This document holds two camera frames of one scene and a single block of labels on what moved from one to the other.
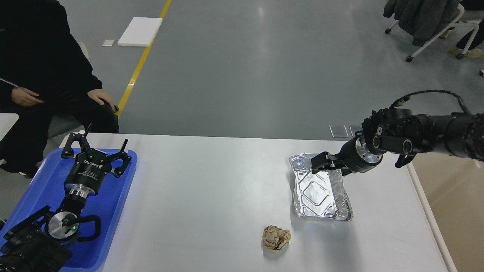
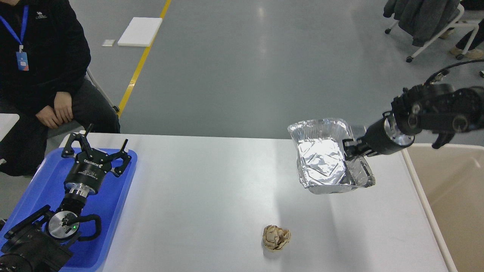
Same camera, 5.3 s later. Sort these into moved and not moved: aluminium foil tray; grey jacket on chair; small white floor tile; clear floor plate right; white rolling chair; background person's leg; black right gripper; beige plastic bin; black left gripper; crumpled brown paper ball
Moved: black right gripper; aluminium foil tray
Not moved: background person's leg; beige plastic bin; white rolling chair; small white floor tile; crumpled brown paper ball; black left gripper; clear floor plate right; grey jacket on chair
